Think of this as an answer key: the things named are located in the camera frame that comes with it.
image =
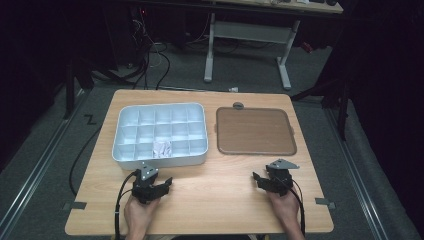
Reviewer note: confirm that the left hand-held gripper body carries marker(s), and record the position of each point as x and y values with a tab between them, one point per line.
145	186

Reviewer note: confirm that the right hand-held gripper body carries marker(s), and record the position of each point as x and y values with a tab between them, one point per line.
279	181

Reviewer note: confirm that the white sock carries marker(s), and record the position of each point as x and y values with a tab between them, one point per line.
162	149

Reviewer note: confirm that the white divided storage box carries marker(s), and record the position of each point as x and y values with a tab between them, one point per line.
160	130

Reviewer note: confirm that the person's right hand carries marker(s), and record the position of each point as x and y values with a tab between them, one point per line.
285	210

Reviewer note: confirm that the person's left hand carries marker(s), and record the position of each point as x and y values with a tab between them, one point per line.
138	216

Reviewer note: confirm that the brown tray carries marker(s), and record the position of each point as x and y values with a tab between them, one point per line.
255	131

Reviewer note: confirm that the grey round knob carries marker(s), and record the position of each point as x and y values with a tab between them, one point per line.
238	105

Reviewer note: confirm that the white plug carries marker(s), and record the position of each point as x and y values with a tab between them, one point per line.
233	89

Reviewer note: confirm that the black stand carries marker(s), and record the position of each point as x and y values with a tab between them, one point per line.
342	110
69	96

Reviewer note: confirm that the small red object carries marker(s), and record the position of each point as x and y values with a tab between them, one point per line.
307	47

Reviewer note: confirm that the desk with white legs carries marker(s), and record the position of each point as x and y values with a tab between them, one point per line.
250	31

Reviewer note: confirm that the metal floor rail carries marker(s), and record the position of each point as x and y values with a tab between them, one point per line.
360	180
36	170

